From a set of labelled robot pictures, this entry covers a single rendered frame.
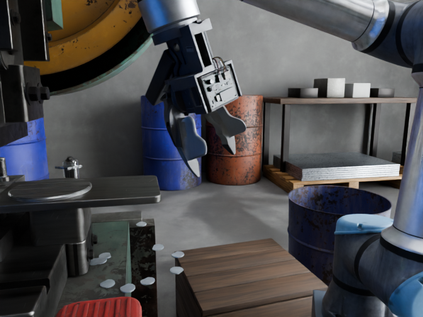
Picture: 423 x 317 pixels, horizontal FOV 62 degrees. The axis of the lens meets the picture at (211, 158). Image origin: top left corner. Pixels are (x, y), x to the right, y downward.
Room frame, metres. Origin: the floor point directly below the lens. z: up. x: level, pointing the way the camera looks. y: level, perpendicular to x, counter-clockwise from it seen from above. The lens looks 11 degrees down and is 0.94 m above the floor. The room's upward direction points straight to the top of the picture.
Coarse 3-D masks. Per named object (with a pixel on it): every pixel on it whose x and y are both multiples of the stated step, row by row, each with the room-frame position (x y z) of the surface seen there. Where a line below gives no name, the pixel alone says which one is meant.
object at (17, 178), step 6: (0, 162) 0.68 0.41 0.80; (0, 168) 0.68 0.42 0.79; (6, 168) 0.69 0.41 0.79; (0, 174) 0.68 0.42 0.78; (6, 174) 0.69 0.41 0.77; (0, 180) 0.68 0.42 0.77; (6, 180) 0.68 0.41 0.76; (12, 180) 0.72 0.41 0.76; (18, 180) 0.72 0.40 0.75; (24, 180) 0.75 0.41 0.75
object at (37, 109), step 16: (16, 0) 0.61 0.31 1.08; (0, 64) 0.49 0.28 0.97; (16, 64) 0.58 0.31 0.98; (0, 80) 0.50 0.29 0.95; (16, 80) 0.50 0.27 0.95; (32, 80) 0.55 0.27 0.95; (0, 96) 0.49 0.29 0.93; (16, 96) 0.50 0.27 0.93; (32, 96) 0.52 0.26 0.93; (48, 96) 0.59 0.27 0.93; (0, 112) 0.49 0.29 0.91; (16, 112) 0.50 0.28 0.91; (32, 112) 0.53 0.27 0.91
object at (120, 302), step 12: (96, 300) 0.28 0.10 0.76; (108, 300) 0.28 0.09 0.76; (120, 300) 0.28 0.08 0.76; (132, 300) 0.28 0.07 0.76; (60, 312) 0.26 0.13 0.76; (72, 312) 0.26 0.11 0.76; (84, 312) 0.26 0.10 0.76; (96, 312) 0.26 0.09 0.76; (108, 312) 0.26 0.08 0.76; (120, 312) 0.26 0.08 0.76; (132, 312) 0.26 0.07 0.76
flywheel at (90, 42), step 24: (72, 0) 0.92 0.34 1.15; (96, 0) 0.93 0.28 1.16; (120, 0) 0.90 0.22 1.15; (72, 24) 0.91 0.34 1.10; (96, 24) 0.90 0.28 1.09; (120, 24) 0.90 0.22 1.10; (72, 48) 0.88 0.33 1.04; (96, 48) 0.89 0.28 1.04; (48, 72) 0.87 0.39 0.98; (72, 72) 0.97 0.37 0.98
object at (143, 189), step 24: (24, 192) 0.53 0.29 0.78; (48, 192) 0.53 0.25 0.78; (72, 192) 0.53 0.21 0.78; (96, 192) 0.54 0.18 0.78; (120, 192) 0.54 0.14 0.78; (144, 192) 0.54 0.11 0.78; (48, 216) 0.51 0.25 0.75; (72, 216) 0.52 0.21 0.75; (48, 240) 0.51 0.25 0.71; (72, 240) 0.52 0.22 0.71; (96, 240) 0.59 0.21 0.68; (72, 264) 0.52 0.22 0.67
